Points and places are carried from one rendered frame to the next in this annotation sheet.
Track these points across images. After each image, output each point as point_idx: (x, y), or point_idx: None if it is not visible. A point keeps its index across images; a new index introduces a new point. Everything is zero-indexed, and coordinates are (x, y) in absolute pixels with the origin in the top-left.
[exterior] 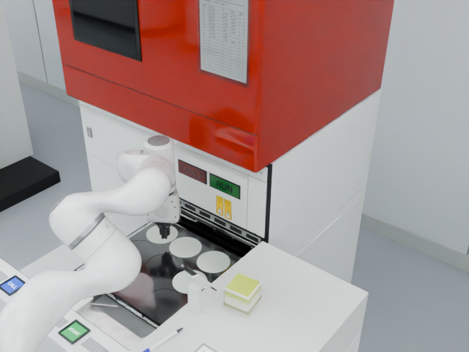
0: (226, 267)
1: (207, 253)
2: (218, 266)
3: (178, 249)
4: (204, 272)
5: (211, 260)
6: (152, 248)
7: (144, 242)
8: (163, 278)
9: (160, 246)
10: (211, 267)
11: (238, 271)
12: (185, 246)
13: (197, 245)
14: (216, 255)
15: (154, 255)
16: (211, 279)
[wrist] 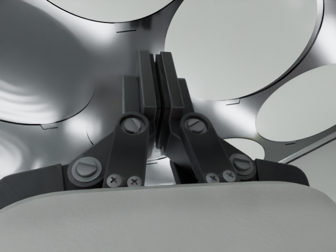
0: (331, 125)
1: (312, 75)
2: (314, 123)
3: (204, 64)
4: (264, 143)
5: (308, 103)
6: (84, 60)
7: (16, 6)
8: (154, 164)
9: (121, 42)
10: (292, 128)
11: None
12: (238, 40)
13: (296, 33)
14: (334, 86)
15: (106, 96)
16: (274, 157)
